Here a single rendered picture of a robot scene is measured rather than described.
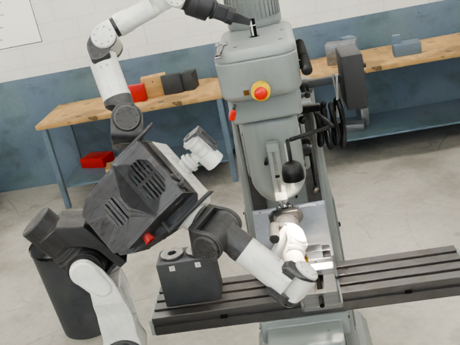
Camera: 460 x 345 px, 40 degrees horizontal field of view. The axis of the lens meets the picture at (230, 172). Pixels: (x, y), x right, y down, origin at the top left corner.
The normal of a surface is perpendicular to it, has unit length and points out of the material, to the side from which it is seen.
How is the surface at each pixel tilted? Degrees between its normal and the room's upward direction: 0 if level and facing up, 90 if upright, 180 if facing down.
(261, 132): 90
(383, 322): 0
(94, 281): 90
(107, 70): 62
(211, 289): 90
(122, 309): 114
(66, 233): 90
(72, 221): 12
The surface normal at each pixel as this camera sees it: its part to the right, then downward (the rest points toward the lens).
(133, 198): -0.42, 0.15
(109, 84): -0.01, -0.13
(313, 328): -0.19, -0.91
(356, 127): -0.31, 0.40
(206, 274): -0.03, 0.37
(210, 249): -0.46, 0.50
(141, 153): -0.24, 0.00
